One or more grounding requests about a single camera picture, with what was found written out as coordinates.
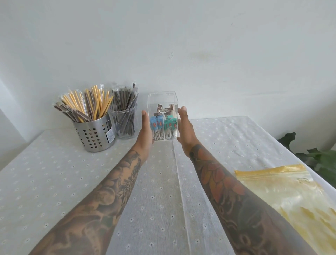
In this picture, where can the person's left hand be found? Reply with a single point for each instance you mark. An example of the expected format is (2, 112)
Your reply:
(144, 139)

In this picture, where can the person's left fingers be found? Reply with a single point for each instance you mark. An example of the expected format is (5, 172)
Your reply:
(145, 122)

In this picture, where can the bunch of brown sachets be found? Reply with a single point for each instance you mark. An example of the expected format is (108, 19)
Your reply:
(160, 107)

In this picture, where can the person's left forearm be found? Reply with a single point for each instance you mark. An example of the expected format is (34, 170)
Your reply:
(102, 205)

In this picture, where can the bunch of yellow and brown wrapped straws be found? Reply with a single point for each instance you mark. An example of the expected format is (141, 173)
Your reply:
(84, 103)

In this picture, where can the white floral dotted tablecloth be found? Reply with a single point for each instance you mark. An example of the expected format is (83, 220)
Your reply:
(162, 210)

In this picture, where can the bunch of dark wrapped straws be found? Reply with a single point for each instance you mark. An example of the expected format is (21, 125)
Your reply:
(123, 105)

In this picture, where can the person's right thumb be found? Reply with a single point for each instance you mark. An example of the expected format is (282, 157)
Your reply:
(179, 140)

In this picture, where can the bunch of teal sachets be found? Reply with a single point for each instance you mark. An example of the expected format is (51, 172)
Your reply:
(170, 126)

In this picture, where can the perforated metal utensil holder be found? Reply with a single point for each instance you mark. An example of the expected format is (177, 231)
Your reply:
(94, 134)

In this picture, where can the clear acrylic box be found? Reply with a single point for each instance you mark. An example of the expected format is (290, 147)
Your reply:
(162, 101)

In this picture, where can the person's right hand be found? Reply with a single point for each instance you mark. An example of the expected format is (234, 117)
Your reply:
(187, 136)

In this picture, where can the person's right forearm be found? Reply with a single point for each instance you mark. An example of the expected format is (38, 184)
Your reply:
(236, 207)

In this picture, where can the bunch of blue sachets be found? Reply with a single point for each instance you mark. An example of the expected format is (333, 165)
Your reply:
(157, 127)

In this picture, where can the clear plastic cup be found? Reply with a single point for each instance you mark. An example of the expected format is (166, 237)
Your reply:
(126, 126)

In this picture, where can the green leafy plant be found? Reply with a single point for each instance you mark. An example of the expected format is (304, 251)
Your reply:
(321, 157)

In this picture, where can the yellow zip bag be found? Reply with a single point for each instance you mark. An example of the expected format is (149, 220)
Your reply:
(294, 194)

